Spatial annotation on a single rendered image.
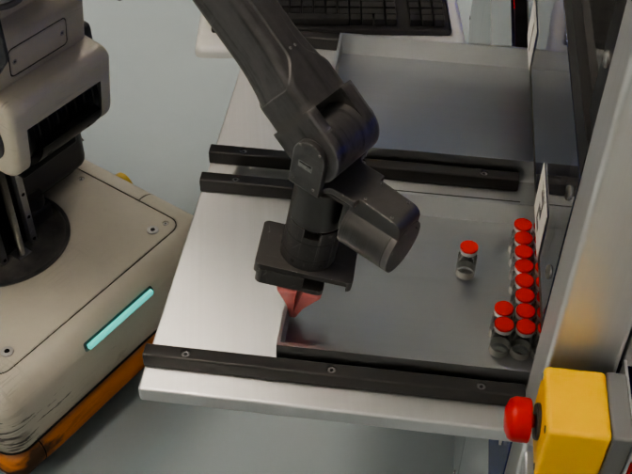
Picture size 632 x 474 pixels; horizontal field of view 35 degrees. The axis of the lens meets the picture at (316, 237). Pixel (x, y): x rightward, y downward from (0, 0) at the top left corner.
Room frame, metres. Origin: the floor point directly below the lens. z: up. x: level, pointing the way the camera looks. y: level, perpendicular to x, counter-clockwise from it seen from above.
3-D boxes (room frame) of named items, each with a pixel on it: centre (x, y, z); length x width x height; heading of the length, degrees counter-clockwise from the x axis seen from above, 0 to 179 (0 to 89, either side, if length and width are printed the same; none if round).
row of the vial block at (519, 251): (0.77, -0.23, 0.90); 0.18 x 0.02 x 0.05; 173
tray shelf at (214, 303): (0.95, -0.09, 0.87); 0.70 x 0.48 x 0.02; 173
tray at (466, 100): (1.12, -0.18, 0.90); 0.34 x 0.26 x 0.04; 83
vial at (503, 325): (0.69, -0.20, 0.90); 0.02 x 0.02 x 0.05
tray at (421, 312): (0.78, -0.14, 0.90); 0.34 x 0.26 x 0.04; 83
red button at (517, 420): (0.52, -0.19, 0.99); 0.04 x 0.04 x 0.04; 83
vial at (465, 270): (0.81, -0.17, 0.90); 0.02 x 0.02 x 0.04
